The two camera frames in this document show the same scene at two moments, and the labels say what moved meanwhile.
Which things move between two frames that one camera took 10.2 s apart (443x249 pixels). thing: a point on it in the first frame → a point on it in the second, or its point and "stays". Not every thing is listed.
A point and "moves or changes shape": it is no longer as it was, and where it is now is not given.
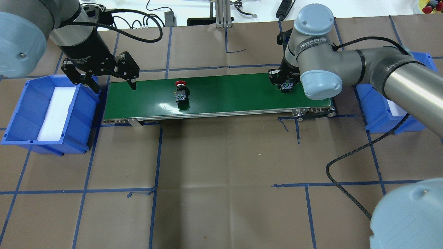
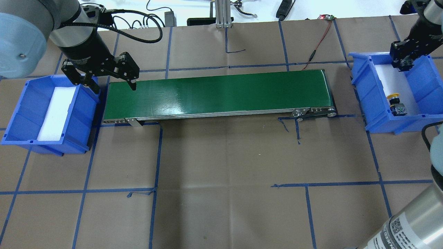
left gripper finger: x=132 y=83 stays
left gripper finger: x=92 y=84 stays
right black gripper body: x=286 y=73 → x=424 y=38
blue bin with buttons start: x=54 y=114 stays
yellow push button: x=287 y=87 moves or changes shape
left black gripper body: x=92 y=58 stays
